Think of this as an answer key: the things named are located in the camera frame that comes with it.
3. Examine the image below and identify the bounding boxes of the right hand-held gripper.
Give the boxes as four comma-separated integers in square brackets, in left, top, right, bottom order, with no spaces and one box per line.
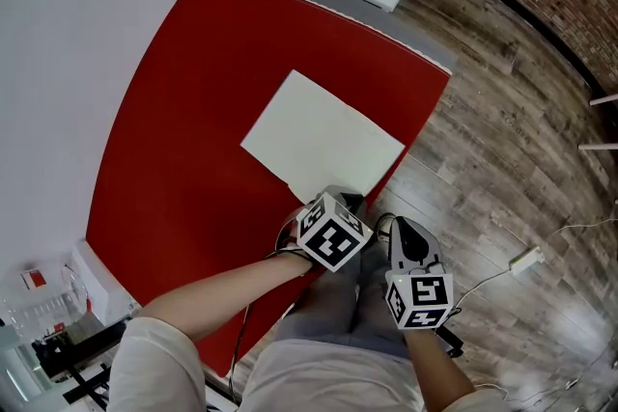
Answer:
[384,215,455,331]

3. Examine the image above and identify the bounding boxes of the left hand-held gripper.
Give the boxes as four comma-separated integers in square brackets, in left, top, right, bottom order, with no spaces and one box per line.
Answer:
[295,184,375,274]

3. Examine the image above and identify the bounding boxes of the white notebook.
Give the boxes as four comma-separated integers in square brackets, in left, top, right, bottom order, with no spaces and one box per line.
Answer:
[239,69,407,206]

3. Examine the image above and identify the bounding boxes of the person's right forearm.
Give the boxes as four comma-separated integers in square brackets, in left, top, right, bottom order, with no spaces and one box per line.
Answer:
[403,327,477,402]

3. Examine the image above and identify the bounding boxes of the person's left forearm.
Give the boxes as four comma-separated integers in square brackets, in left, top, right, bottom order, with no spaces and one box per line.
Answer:
[137,252,313,343]

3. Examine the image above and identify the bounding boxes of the person's grey trousers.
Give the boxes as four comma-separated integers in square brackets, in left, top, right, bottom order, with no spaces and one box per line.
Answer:
[273,243,412,359]

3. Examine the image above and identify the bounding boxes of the white power adapter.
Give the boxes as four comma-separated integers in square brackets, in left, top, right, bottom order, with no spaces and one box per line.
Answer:
[509,245,546,277]

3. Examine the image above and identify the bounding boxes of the red table mat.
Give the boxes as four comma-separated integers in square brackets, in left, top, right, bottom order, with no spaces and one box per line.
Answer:
[85,0,453,378]

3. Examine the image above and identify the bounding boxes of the person's white shirt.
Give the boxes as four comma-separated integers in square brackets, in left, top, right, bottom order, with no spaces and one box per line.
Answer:
[105,316,511,412]

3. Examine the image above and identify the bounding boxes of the red and white box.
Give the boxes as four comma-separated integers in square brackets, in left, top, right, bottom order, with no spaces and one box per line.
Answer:
[20,269,47,291]

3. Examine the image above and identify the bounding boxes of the white adapter cable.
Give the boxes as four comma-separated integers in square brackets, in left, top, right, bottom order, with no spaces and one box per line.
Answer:
[453,212,618,313]

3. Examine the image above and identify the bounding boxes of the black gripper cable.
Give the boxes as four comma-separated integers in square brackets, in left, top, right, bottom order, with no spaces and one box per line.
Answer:
[226,250,310,405]

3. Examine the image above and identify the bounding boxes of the black metal frame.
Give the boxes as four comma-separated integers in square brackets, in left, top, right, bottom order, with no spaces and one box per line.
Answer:
[32,321,127,407]

